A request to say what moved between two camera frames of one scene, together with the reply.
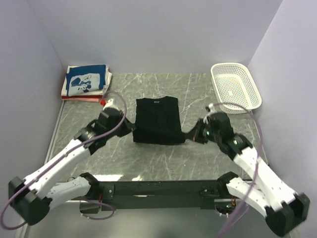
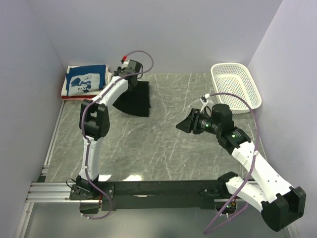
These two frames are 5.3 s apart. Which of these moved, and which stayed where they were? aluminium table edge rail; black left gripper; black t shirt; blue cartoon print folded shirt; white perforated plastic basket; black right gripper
Moved: black right gripper; black t shirt; black left gripper
Stayed: blue cartoon print folded shirt; aluminium table edge rail; white perforated plastic basket
